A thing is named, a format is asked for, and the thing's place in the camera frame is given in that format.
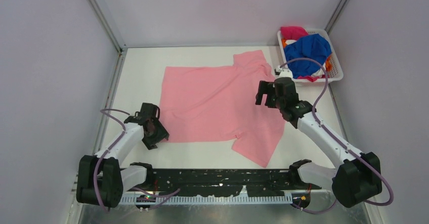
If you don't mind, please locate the pink t shirt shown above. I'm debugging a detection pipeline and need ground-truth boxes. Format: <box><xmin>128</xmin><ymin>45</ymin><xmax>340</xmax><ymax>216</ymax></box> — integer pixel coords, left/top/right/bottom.
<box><xmin>159</xmin><ymin>50</ymin><xmax>285</xmax><ymax>167</ymax></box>

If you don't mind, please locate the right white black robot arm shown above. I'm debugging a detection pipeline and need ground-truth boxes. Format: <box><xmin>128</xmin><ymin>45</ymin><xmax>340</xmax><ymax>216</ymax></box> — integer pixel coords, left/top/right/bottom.
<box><xmin>255</xmin><ymin>77</ymin><xmax>382</xmax><ymax>208</ymax></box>

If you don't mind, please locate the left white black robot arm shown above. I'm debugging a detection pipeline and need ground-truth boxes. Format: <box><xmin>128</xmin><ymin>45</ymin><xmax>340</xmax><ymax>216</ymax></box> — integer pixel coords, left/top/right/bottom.
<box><xmin>75</xmin><ymin>103</ymin><xmax>169</xmax><ymax>210</ymax></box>

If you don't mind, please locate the white plastic laundry basket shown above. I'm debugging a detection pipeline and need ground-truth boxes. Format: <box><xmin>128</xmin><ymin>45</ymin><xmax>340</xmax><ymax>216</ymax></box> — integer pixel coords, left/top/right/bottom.
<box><xmin>275</xmin><ymin>28</ymin><xmax>344</xmax><ymax>85</ymax></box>

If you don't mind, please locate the magenta t shirt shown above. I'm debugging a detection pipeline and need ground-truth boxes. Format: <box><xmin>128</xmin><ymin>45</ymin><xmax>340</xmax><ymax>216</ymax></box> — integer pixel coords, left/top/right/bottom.
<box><xmin>280</xmin><ymin>26</ymin><xmax>309</xmax><ymax>40</ymax></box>

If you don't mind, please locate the blue t shirt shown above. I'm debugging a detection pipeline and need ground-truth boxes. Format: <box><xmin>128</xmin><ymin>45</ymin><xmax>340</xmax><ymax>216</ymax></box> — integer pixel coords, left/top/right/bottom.
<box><xmin>283</xmin><ymin>33</ymin><xmax>332</xmax><ymax>79</ymax></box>

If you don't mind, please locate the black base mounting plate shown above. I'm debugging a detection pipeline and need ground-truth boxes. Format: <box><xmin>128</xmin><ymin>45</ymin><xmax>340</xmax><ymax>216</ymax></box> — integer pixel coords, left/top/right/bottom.
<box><xmin>122</xmin><ymin>168</ymin><xmax>322</xmax><ymax>198</ymax></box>

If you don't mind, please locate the aluminium frame rail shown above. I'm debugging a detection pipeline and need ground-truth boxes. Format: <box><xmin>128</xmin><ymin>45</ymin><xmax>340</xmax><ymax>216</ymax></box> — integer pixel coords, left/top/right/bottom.
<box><xmin>71</xmin><ymin>169</ymin><xmax>376</xmax><ymax>195</ymax></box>

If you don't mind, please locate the white slotted cable duct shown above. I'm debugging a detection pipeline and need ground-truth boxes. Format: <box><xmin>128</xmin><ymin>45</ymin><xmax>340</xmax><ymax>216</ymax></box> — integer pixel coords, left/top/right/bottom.
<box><xmin>119</xmin><ymin>193</ymin><xmax>293</xmax><ymax>205</ymax></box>

